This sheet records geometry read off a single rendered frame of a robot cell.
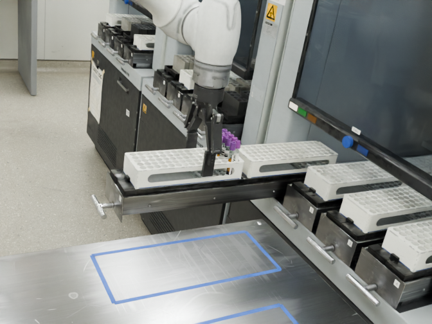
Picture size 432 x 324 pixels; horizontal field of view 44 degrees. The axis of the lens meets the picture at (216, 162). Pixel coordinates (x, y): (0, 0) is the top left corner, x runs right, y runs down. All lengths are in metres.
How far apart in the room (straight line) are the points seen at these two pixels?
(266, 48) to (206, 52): 0.48
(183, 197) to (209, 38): 0.39
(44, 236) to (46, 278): 1.58
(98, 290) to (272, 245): 0.39
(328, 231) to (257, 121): 0.53
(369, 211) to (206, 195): 0.40
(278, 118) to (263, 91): 0.12
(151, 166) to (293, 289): 0.47
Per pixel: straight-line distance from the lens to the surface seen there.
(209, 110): 1.29
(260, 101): 1.71
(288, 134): 1.60
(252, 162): 1.40
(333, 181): 1.40
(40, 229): 2.61
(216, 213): 1.83
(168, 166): 1.30
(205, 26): 1.23
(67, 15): 4.81
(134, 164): 1.28
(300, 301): 1.02
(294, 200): 1.43
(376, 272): 1.24
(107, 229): 2.62
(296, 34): 1.57
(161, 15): 1.33
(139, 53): 2.53
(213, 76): 1.25
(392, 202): 1.38
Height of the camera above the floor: 1.43
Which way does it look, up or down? 25 degrees down
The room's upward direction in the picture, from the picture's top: 10 degrees clockwise
